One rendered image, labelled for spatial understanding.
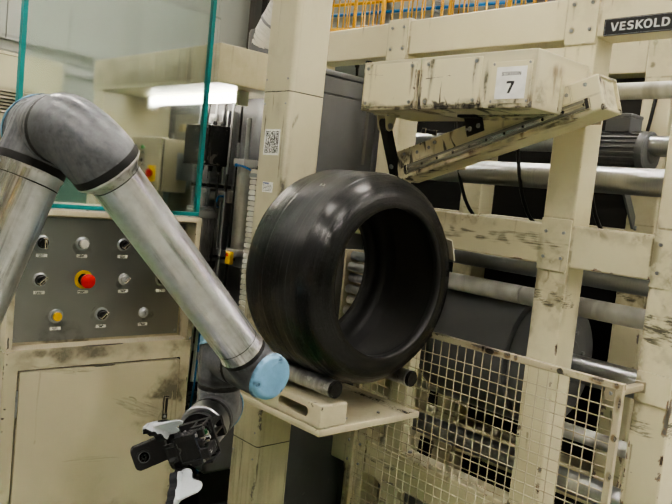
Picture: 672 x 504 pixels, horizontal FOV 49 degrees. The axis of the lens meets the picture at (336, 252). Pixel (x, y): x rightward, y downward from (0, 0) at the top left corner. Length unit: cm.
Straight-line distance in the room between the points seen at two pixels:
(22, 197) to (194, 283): 31
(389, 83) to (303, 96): 26
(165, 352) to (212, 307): 96
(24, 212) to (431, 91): 120
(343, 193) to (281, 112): 44
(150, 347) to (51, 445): 37
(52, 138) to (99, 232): 97
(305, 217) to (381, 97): 58
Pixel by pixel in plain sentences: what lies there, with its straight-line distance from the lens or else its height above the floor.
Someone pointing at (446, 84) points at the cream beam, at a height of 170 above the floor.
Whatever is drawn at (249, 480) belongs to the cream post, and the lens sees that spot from 230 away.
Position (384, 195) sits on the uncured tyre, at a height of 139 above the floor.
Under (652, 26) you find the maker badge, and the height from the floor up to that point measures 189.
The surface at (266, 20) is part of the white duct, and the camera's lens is 276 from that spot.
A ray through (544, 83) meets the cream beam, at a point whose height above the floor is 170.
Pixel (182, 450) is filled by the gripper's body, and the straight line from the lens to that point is 141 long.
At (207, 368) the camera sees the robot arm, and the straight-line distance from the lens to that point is 154.
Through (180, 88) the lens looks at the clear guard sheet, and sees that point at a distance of 224.
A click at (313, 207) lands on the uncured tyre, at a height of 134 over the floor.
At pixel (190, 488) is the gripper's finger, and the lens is 138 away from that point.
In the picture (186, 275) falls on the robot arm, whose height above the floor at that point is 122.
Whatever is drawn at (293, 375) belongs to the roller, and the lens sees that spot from 194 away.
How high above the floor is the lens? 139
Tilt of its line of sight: 5 degrees down
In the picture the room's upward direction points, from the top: 6 degrees clockwise
